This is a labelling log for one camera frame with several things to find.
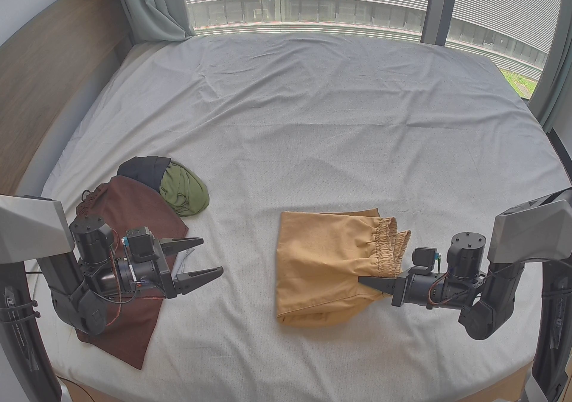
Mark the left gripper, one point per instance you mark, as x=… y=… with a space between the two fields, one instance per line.
x=145 y=275

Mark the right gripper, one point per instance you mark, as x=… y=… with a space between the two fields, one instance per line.
x=418 y=288

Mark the tan shorts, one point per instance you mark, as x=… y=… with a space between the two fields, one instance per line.
x=321 y=266

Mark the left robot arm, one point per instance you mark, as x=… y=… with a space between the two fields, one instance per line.
x=35 y=230

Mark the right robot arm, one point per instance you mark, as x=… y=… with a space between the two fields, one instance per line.
x=531 y=230

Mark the bed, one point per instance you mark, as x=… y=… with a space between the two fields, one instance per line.
x=313 y=114

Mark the brown shorts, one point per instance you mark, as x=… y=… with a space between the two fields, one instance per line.
x=134 y=212

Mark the green garment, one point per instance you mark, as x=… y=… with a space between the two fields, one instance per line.
x=183 y=190

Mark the black garment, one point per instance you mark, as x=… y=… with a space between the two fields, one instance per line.
x=138 y=172

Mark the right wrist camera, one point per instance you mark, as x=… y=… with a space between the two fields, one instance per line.
x=424 y=257

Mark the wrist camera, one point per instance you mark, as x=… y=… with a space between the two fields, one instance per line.
x=424 y=257
x=139 y=243

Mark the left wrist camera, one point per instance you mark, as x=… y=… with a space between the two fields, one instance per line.
x=139 y=243

